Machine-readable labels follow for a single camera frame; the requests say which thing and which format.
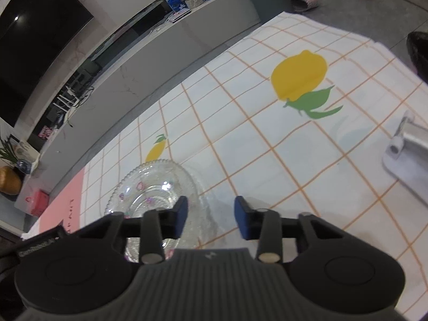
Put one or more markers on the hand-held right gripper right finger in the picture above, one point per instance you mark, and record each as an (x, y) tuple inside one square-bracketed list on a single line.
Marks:
[(242, 219)]

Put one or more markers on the patterned slipper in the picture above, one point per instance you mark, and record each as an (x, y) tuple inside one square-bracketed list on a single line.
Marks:
[(304, 1)]

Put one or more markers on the blue tissue pack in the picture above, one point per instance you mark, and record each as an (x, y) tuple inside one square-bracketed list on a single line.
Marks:
[(177, 3)]

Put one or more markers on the small clear glass plate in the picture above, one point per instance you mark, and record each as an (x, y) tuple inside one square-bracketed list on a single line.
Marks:
[(150, 187)]

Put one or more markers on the small leafy plant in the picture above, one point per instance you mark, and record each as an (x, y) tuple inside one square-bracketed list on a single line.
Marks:
[(8, 152)]

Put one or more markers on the grey low cabinet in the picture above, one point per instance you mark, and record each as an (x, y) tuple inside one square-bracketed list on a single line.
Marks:
[(150, 60)]

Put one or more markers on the golden pumpkin ornament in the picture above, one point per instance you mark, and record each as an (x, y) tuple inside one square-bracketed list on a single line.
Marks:
[(8, 180)]

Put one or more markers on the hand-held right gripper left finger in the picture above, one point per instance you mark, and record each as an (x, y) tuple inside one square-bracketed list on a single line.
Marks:
[(181, 214)]

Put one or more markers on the white router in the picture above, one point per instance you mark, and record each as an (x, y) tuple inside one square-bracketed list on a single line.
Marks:
[(67, 98)]

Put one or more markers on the lemon print tablecloth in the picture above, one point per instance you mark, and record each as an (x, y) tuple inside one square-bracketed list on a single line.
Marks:
[(301, 157)]

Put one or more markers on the black television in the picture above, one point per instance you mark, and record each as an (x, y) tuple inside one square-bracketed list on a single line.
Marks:
[(36, 40)]

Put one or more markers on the dark object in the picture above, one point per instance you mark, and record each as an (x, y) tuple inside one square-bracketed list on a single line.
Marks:
[(418, 53)]

